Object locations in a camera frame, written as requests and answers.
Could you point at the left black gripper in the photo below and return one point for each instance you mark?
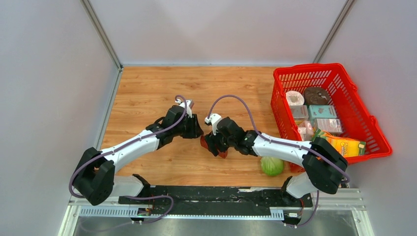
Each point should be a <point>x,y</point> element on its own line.
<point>195,131</point>

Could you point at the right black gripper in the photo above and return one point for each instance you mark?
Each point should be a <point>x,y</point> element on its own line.
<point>212,139</point>

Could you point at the red paper box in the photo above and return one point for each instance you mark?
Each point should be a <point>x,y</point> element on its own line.
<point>215,144</point>

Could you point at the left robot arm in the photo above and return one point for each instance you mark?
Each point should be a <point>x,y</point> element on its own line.
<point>95,176</point>

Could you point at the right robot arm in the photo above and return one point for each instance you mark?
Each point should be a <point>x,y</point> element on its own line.
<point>323,165</point>

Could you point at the grey small box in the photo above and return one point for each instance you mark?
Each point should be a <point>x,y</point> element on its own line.
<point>299,113</point>

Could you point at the teal carton box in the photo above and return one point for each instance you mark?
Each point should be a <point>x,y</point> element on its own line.
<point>321,111</point>

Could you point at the pink white carton box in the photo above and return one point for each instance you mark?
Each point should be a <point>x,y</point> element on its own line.
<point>330,125</point>

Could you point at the green cabbage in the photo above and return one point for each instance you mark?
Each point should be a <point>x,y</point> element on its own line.
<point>272,166</point>

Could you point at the white tissue roll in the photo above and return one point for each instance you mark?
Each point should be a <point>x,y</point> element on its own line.
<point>294,98</point>

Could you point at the pink white packet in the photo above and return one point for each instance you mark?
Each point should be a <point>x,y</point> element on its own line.
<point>306,130</point>

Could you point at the brown round package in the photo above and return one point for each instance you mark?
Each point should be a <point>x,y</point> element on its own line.
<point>316,96</point>

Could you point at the red plastic shopping basket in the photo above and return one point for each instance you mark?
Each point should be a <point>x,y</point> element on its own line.
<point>356,121</point>

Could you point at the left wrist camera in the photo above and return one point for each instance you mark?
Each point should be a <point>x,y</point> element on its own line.
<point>188,104</point>

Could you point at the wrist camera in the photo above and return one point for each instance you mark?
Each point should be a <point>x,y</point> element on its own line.
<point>213,120</point>
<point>188,104</point>

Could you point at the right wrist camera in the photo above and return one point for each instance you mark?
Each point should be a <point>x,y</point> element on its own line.
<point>213,120</point>

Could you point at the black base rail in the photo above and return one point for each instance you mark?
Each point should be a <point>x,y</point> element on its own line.
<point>220,202</point>

